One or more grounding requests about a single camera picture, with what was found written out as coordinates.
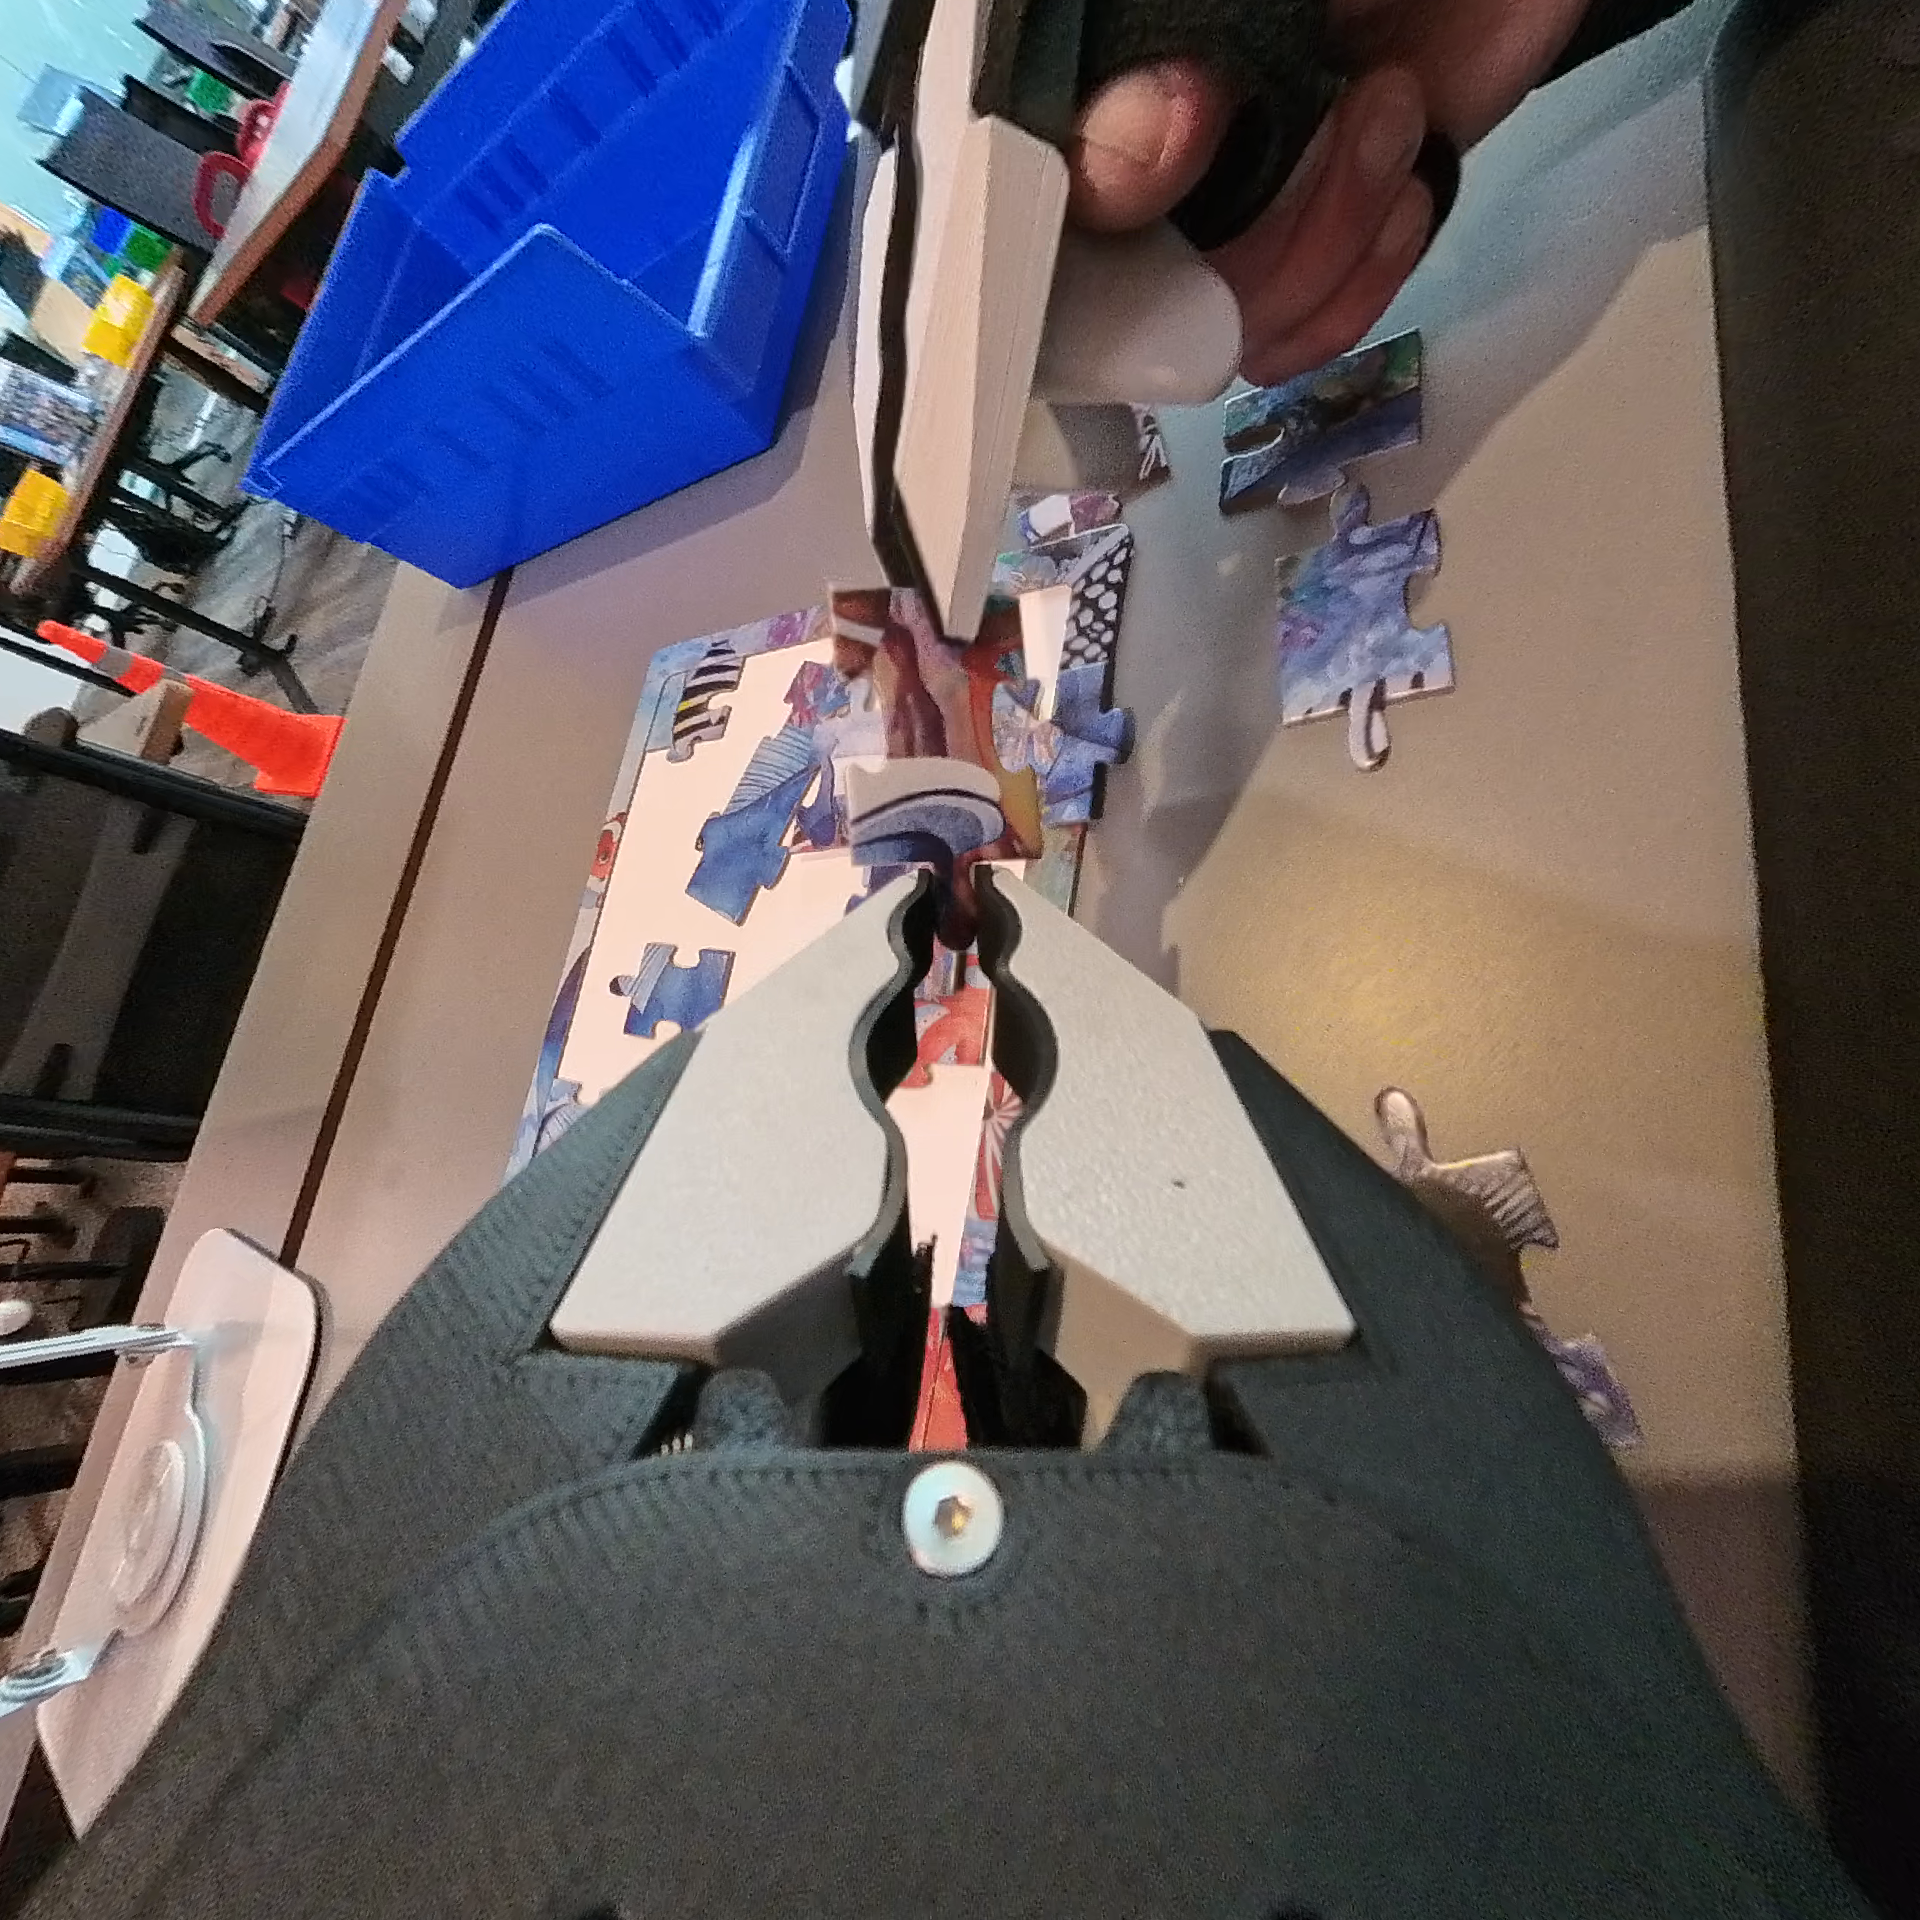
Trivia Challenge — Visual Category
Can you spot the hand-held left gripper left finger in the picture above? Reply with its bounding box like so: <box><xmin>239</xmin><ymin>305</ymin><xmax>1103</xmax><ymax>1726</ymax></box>
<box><xmin>550</xmin><ymin>870</ymin><xmax>950</xmax><ymax>1447</ymax></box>

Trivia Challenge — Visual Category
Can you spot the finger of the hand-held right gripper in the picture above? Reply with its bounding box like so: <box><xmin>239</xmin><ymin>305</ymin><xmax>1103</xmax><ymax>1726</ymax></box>
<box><xmin>852</xmin><ymin>136</ymin><xmax>926</xmax><ymax>584</ymax></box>
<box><xmin>894</xmin><ymin>0</ymin><xmax>1070</xmax><ymax>642</ymax></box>

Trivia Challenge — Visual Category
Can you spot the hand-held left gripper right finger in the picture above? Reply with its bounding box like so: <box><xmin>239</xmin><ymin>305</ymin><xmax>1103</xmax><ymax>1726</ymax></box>
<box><xmin>952</xmin><ymin>867</ymin><xmax>1357</xmax><ymax>1447</ymax></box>

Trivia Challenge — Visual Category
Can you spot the blue white-striped puzzle piece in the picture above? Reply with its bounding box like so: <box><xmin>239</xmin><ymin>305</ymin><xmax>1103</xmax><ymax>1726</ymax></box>
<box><xmin>609</xmin><ymin>944</ymin><xmax>737</xmax><ymax>1038</ymax></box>

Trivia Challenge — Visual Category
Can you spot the ocean jigsaw puzzle frame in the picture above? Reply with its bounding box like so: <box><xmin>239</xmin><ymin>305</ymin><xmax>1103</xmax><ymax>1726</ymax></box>
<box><xmin>511</xmin><ymin>524</ymin><xmax>1138</xmax><ymax>1440</ymax></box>

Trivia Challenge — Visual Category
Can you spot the dark blue whale face piece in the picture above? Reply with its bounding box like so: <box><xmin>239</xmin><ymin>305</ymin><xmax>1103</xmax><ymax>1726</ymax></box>
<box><xmin>687</xmin><ymin>780</ymin><xmax>843</xmax><ymax>926</ymax></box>

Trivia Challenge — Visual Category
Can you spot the blue striped coral puzzle piece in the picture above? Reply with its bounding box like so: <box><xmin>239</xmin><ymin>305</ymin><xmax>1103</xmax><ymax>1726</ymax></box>
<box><xmin>740</xmin><ymin>659</ymin><xmax>858</xmax><ymax>810</ymax></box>

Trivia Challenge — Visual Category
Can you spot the red coral white wave piece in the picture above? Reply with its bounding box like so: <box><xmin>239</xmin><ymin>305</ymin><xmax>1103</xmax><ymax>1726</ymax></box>
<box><xmin>832</xmin><ymin>584</ymin><xmax>1045</xmax><ymax>965</ymax></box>

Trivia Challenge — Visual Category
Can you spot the person's right hand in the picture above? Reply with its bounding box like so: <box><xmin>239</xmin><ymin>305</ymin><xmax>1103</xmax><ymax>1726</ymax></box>
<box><xmin>1075</xmin><ymin>0</ymin><xmax>1590</xmax><ymax>388</ymax></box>

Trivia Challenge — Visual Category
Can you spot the zebra striped puzzle piece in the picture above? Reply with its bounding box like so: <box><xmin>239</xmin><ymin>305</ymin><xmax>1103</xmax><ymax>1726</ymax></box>
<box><xmin>1052</xmin><ymin>402</ymin><xmax>1174</xmax><ymax>488</ymax></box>

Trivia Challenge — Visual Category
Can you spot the blue object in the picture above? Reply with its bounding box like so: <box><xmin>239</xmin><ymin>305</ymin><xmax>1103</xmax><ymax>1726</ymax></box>
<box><xmin>239</xmin><ymin>0</ymin><xmax>858</xmax><ymax>591</ymax></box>

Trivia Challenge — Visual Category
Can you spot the green grey blue puzzle piece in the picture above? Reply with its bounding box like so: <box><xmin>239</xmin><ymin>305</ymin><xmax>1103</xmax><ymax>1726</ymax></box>
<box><xmin>1218</xmin><ymin>328</ymin><xmax>1421</xmax><ymax>512</ymax></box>

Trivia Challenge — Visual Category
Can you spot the light blue splash puzzle piece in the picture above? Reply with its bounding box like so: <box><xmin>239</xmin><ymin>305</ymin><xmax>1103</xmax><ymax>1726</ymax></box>
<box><xmin>1036</xmin><ymin>665</ymin><xmax>1138</xmax><ymax>830</ymax></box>

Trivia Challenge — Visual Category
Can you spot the yellow black striped fish piece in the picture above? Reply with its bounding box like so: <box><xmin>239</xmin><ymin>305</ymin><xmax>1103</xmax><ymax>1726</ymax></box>
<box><xmin>666</xmin><ymin>638</ymin><xmax>747</xmax><ymax>753</ymax></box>

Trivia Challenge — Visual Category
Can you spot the lavender zebra-tab puzzle piece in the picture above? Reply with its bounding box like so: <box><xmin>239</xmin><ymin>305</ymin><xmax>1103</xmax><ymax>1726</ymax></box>
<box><xmin>1272</xmin><ymin>479</ymin><xmax>1458</xmax><ymax>773</ymax></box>

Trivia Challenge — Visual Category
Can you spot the wooden background desk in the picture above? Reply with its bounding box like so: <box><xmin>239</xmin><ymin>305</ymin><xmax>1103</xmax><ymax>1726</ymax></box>
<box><xmin>198</xmin><ymin>0</ymin><xmax>410</xmax><ymax>326</ymax></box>

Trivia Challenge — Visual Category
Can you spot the orange traffic cone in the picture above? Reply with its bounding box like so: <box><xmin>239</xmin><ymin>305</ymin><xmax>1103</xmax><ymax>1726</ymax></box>
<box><xmin>37</xmin><ymin>618</ymin><xmax>348</xmax><ymax>796</ymax></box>

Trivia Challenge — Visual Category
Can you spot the dark perforated panel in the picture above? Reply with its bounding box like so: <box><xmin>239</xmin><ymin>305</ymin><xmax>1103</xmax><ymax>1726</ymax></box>
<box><xmin>1702</xmin><ymin>0</ymin><xmax>1920</xmax><ymax>1920</ymax></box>

